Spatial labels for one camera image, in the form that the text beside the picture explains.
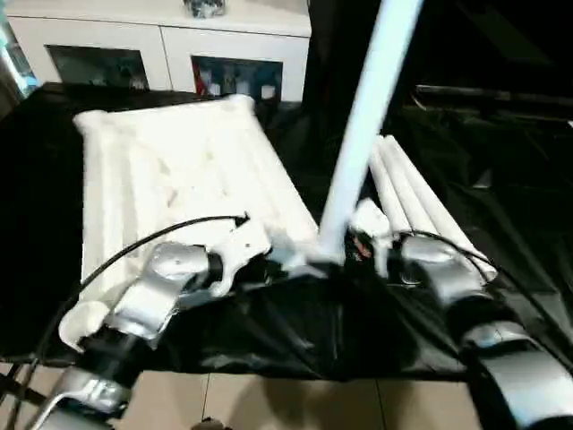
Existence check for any white plastic table leg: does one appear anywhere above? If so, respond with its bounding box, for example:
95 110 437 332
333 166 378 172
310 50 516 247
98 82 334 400
375 133 442 237
369 136 411 229
316 0 424 265
384 136 499 283

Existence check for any white plastic table top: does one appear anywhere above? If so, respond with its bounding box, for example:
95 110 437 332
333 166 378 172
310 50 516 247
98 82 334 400
57 93 342 355

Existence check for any black plastic mat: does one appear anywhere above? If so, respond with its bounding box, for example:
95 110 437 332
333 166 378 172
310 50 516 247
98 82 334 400
0 80 573 382

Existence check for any white cabinet with glass doors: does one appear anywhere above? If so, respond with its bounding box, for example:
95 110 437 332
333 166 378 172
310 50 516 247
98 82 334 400
6 0 312 102

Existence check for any black bundle on cabinet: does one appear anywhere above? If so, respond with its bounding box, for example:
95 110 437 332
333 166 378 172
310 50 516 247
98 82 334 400
183 0 229 19

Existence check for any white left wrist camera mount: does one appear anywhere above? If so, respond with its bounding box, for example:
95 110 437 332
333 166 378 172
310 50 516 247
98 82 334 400
210 221 274 299

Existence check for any black folding table frame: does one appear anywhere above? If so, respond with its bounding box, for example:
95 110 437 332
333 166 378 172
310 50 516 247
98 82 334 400
0 362 41 409

